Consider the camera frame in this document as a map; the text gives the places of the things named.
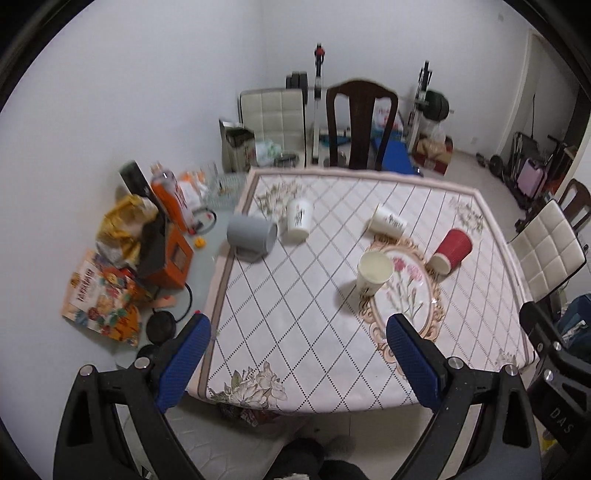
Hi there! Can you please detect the red ribbed paper cup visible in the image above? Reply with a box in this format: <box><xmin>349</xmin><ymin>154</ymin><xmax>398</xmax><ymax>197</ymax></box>
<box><xmin>428</xmin><ymin>228</ymin><xmax>473</xmax><ymax>275</ymax></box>

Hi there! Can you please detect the colourful snack package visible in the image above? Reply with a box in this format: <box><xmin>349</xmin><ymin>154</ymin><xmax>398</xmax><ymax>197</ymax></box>
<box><xmin>61</xmin><ymin>250</ymin><xmax>152</xmax><ymax>347</ymax></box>

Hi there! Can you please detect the black round lid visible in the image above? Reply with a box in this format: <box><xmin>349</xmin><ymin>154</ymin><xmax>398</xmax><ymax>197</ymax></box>
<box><xmin>145</xmin><ymin>311</ymin><xmax>176</xmax><ymax>346</ymax></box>

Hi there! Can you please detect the pink suitcase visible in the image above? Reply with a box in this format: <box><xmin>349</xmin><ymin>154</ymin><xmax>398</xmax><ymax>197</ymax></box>
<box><xmin>517</xmin><ymin>158</ymin><xmax>546</xmax><ymax>199</ymax></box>

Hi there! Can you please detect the yellow crumpled bag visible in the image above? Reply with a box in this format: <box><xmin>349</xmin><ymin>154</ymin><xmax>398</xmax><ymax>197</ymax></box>
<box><xmin>95</xmin><ymin>194</ymin><xmax>158</xmax><ymax>268</ymax></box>

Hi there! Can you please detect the white paper cup far left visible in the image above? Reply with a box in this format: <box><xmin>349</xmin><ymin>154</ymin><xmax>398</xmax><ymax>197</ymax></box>
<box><xmin>286</xmin><ymin>197</ymin><xmax>314</xmax><ymax>242</ymax></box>

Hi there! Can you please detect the white padded chair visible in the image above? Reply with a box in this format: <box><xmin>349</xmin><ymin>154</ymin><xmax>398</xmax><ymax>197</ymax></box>
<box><xmin>509</xmin><ymin>200</ymin><xmax>587</xmax><ymax>302</ymax></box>
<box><xmin>238</xmin><ymin>88</ymin><xmax>307</xmax><ymax>168</ymax></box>

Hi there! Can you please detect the white padded chair back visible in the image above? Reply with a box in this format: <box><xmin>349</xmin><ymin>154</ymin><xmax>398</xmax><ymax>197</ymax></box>
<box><xmin>238</xmin><ymin>88</ymin><xmax>307</xmax><ymax>168</ymax></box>

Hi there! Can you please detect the white padded chair right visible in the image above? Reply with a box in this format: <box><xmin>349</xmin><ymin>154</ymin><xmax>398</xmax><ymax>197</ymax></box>
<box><xmin>509</xmin><ymin>200</ymin><xmax>587</xmax><ymax>302</ymax></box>

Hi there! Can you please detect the orange labelled bottle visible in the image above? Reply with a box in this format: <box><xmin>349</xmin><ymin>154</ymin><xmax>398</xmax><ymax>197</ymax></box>
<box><xmin>150</xmin><ymin>162</ymin><xmax>194</xmax><ymax>234</ymax></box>

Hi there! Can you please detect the blue weight bench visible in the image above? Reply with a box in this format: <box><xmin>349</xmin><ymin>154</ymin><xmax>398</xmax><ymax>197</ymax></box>
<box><xmin>381</xmin><ymin>139</ymin><xmax>420</xmax><ymax>176</ymax></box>

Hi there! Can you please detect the floral diamond pattern tablecloth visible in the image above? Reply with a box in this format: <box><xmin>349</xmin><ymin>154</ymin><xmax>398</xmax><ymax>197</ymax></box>
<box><xmin>187</xmin><ymin>169</ymin><xmax>535</xmax><ymax>414</ymax></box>

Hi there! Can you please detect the glass ashtray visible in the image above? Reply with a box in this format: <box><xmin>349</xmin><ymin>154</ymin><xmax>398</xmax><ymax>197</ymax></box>
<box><xmin>204</xmin><ymin>162</ymin><xmax>246</xmax><ymax>211</ymax></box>

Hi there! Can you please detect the cardboard box on floor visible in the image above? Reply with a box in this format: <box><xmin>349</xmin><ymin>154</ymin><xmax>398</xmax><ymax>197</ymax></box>
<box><xmin>412</xmin><ymin>136</ymin><xmax>454</xmax><ymax>175</ymax></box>

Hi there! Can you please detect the brown gift box bag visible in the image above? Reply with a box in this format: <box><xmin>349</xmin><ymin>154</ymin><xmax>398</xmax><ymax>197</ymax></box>
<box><xmin>218</xmin><ymin>120</ymin><xmax>256</xmax><ymax>173</ymax></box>

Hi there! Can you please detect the white paper cup calligraphy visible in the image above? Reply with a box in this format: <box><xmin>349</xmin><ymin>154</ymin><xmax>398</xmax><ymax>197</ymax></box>
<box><xmin>356</xmin><ymin>250</ymin><xmax>394</xmax><ymax>297</ymax></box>

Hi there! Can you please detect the barbell with black plates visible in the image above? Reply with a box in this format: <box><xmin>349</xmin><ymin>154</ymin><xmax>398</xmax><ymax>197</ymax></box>
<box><xmin>286</xmin><ymin>72</ymin><xmax>453</xmax><ymax>122</ymax></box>

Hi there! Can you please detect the dark wooden chair right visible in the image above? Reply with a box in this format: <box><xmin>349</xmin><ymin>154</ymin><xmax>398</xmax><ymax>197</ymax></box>
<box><xmin>558</xmin><ymin>178</ymin><xmax>591</xmax><ymax>234</ymax></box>

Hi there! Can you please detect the grey ribbed mug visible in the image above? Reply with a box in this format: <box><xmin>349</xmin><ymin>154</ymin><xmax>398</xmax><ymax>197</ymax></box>
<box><xmin>226</xmin><ymin>215</ymin><xmax>279</xmax><ymax>262</ymax></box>

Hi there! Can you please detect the dark wooden dining chair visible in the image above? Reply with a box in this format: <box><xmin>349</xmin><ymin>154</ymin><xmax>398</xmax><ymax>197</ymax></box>
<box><xmin>325</xmin><ymin>79</ymin><xmax>399</xmax><ymax>171</ymax></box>

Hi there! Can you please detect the blue denim clothing pile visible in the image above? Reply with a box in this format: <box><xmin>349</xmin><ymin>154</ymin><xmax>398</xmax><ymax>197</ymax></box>
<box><xmin>556</xmin><ymin>294</ymin><xmax>591</xmax><ymax>355</ymax></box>

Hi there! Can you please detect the white paper cup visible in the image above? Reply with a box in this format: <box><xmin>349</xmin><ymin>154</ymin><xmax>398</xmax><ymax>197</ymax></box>
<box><xmin>368</xmin><ymin>205</ymin><xmax>408</xmax><ymax>239</ymax></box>
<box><xmin>286</xmin><ymin>197</ymin><xmax>314</xmax><ymax>242</ymax></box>

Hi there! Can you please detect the white paper cup centre back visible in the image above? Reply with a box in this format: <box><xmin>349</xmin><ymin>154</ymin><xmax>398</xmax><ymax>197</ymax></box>
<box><xmin>368</xmin><ymin>205</ymin><xmax>408</xmax><ymax>239</ymax></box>

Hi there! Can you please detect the orange box on table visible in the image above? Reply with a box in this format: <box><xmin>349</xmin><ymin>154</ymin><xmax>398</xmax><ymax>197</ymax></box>
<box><xmin>136</xmin><ymin>223</ymin><xmax>193</xmax><ymax>290</ymax></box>

